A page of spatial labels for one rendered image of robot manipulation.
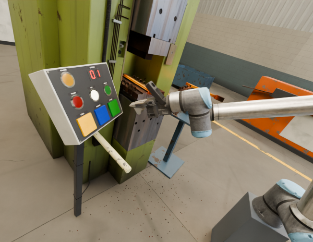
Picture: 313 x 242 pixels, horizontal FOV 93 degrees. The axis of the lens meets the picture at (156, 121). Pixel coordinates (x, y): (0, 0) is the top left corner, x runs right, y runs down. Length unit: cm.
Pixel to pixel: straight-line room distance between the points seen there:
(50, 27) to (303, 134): 457
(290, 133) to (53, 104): 443
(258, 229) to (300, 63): 764
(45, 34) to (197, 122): 115
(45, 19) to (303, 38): 830
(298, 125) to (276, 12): 564
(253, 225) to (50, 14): 188
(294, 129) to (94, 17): 428
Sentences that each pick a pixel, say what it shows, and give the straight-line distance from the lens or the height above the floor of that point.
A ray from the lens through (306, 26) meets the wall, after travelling 868.
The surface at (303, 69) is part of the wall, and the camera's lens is 845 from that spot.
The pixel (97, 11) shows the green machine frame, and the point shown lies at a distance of 98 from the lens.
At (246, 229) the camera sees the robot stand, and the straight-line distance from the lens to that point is 134.
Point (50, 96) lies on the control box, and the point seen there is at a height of 112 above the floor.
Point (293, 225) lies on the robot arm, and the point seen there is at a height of 80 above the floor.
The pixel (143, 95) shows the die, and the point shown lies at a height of 97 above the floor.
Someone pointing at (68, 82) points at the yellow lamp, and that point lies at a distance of 64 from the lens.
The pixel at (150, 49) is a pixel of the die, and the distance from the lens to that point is 106.
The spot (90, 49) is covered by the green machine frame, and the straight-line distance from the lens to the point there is 99.
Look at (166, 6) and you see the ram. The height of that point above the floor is 154.
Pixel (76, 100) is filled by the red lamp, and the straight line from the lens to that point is 64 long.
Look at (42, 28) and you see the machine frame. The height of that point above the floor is 122.
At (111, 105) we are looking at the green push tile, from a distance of 78.
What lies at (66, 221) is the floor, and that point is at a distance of 154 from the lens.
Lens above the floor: 139
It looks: 29 degrees down
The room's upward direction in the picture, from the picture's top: 18 degrees clockwise
